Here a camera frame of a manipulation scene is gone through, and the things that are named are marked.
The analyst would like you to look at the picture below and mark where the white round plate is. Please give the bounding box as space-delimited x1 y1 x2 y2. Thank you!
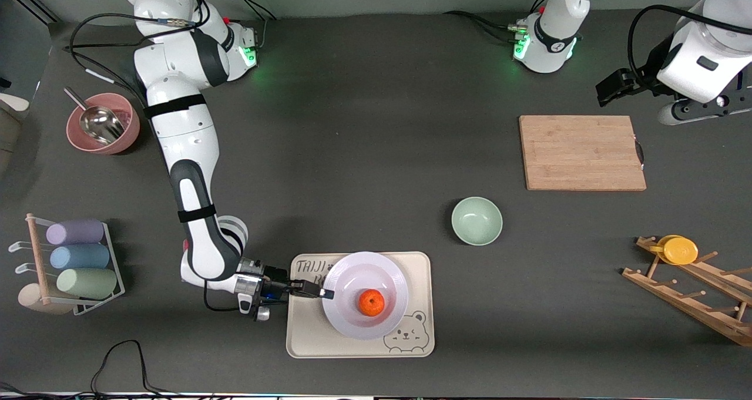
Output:
321 251 409 341

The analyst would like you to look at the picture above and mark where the orange fruit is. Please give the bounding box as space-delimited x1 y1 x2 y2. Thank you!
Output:
358 289 386 318

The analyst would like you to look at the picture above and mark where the cream bear print tray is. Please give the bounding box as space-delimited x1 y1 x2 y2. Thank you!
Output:
286 251 436 359

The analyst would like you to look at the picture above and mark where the wooden cutting board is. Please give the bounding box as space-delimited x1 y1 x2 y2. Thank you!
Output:
519 115 647 191

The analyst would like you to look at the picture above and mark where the yellow cup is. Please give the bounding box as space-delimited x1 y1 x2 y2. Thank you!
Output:
649 234 699 265

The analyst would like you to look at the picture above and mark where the pale green bowl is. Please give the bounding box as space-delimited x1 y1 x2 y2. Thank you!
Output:
451 196 503 247

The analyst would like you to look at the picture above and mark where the green cup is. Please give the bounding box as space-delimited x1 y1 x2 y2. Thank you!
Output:
56 268 118 300

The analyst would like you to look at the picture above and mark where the blue cup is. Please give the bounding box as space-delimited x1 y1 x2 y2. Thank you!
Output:
49 244 110 270

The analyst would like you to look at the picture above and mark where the purple cup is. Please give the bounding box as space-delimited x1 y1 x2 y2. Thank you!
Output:
46 219 105 246

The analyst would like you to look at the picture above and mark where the pink bowl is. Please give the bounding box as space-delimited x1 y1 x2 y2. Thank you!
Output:
66 92 141 155

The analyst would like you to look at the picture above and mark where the wooden peg drying rack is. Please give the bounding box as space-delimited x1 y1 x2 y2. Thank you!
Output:
621 236 752 348

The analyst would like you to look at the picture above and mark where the metal scoop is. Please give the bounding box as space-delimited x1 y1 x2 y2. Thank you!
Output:
63 87 126 146

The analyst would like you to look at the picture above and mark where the beige cup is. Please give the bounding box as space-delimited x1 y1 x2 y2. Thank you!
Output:
18 283 74 315

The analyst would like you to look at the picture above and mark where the black cable at table edge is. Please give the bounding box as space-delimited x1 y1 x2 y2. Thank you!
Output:
0 340 236 400

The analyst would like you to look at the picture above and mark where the black left arm base cable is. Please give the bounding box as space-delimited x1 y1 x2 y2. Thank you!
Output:
444 0 550 43

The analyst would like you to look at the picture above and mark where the black arm base cable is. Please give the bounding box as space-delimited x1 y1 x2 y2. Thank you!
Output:
222 0 280 51
444 0 550 43

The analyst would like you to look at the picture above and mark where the white wire cup rack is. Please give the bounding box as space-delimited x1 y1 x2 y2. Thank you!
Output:
8 213 126 317

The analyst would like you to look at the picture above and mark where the black right arm base cable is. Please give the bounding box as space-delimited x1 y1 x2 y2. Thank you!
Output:
222 0 280 51

